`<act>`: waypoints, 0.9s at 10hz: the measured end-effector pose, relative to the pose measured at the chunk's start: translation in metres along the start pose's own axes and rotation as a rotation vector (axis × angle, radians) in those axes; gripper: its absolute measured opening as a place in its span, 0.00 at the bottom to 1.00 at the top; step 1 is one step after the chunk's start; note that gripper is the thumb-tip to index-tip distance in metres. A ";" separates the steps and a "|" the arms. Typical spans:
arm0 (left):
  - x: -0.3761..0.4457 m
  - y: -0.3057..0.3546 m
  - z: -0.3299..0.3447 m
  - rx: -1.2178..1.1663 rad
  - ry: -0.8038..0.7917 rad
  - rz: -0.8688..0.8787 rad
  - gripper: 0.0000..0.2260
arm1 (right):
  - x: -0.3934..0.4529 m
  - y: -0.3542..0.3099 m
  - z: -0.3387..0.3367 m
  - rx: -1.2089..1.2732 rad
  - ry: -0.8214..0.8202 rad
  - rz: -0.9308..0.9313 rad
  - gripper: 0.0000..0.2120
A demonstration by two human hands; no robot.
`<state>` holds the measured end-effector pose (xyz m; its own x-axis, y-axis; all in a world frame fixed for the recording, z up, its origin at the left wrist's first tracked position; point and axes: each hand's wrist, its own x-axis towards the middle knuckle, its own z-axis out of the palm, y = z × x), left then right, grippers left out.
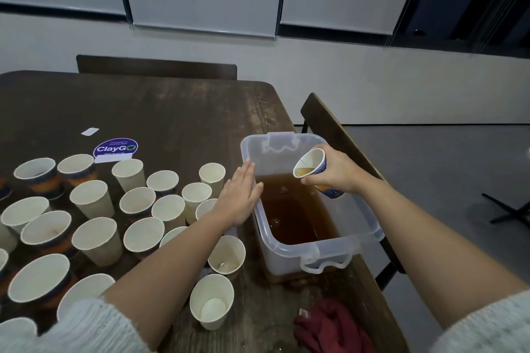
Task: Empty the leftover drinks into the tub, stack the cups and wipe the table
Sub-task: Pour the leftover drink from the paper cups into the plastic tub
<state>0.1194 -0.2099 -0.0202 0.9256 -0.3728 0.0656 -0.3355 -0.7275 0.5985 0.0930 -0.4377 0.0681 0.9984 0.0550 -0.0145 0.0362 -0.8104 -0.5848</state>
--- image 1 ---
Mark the group of paper cups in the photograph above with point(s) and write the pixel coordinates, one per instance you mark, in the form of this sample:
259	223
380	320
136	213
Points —
98	241

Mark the person's left forearm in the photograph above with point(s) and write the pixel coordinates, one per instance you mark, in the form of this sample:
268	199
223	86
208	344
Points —
166	282

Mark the person's left hand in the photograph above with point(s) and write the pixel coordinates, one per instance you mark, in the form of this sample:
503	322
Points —
238	200

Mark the person's right forearm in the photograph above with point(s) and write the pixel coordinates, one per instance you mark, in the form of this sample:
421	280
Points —
447	249

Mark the dark red cloth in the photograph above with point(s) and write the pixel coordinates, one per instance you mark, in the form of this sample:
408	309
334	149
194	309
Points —
331	328

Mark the dark wooden chair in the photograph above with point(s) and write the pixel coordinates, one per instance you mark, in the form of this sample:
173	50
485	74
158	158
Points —
157	67
323	121

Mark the small white paper label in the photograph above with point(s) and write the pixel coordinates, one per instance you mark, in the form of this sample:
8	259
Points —
90	131

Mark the dark window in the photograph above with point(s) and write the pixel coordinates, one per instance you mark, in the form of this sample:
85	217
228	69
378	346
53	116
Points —
460	9

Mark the round blue sticker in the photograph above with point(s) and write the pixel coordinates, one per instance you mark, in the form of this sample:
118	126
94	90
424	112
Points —
116	148

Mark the dark wooden table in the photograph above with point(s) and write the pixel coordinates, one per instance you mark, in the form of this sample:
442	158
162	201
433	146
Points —
166	109

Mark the orange blue patterned paper cup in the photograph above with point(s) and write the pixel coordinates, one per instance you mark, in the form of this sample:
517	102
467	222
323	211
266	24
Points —
308	162

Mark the clear plastic storage bin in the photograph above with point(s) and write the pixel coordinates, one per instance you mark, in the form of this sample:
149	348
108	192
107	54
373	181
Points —
281	262

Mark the white paper cup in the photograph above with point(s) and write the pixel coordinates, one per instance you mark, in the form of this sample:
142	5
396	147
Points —
212	175
196	195

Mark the round white side table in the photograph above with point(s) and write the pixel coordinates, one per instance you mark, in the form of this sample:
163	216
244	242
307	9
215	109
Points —
509	212

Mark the person's right hand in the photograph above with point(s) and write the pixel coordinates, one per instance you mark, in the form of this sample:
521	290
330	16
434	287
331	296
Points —
344	173

